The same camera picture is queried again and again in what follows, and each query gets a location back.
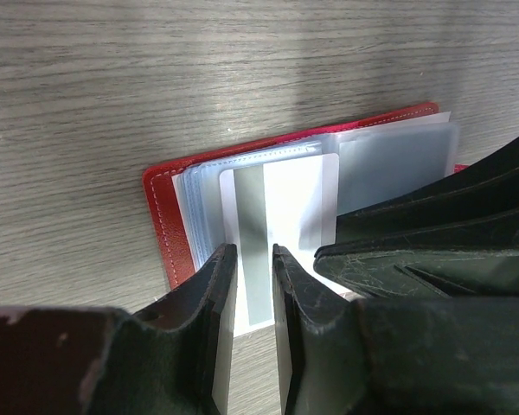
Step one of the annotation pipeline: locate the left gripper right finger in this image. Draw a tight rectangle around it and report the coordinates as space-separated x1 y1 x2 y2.
272 246 519 414

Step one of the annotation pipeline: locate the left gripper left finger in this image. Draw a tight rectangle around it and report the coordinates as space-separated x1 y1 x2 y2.
0 244 238 414

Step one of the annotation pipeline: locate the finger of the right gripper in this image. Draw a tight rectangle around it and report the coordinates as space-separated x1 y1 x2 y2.
314 137 519 297

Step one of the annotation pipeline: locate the white credit card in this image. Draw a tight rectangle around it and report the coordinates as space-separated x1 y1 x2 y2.
219 153 339 336

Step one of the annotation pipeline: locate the red leather card holder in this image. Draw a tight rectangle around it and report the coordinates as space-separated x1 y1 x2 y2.
142 102 451 290

